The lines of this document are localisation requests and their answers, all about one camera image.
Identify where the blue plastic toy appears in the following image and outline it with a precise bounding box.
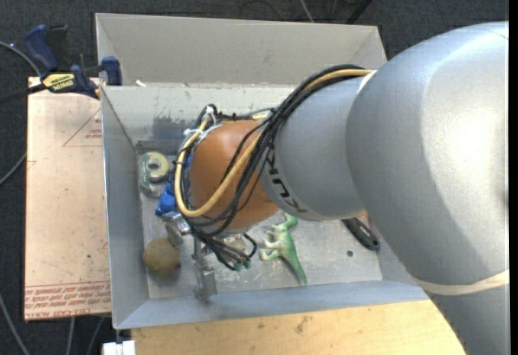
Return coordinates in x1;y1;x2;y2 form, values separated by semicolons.
155;162;191;218

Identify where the brown cardboard board red print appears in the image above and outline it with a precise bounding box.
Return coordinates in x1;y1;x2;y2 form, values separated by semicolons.
23;76;113;323

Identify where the brown potato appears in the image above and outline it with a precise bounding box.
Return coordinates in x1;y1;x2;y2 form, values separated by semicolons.
142;237;181;277

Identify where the black hand tool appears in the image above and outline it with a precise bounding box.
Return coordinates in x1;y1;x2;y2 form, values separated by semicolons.
342;217;382;252

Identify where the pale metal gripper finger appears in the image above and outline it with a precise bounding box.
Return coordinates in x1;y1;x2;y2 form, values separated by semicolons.
162;210;192;248
193;264;219;303

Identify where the pale green tape roll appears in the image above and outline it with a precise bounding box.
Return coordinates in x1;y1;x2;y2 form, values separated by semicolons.
138;150;171;198

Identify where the green toy dinosaur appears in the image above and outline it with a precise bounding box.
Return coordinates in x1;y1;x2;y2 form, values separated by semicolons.
258;212;309;287

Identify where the grey metal bin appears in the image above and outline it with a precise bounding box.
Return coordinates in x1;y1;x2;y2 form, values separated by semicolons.
95;12;431;331

